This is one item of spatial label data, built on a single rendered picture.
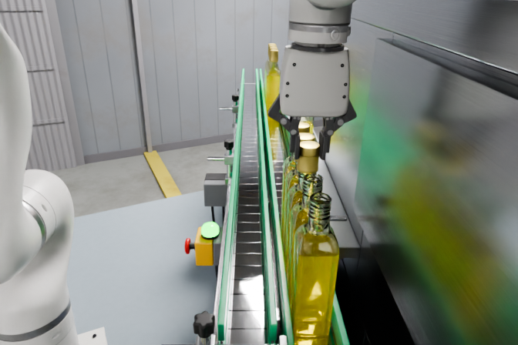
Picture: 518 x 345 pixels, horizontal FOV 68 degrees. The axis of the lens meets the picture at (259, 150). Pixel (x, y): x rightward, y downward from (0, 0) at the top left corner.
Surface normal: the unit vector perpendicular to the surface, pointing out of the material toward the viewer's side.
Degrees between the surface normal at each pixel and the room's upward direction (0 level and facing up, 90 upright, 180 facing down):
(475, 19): 90
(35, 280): 27
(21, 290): 19
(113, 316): 0
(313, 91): 92
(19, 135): 85
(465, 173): 90
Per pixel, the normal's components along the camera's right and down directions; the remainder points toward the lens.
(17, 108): 0.95, 0.16
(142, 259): 0.02, -0.91
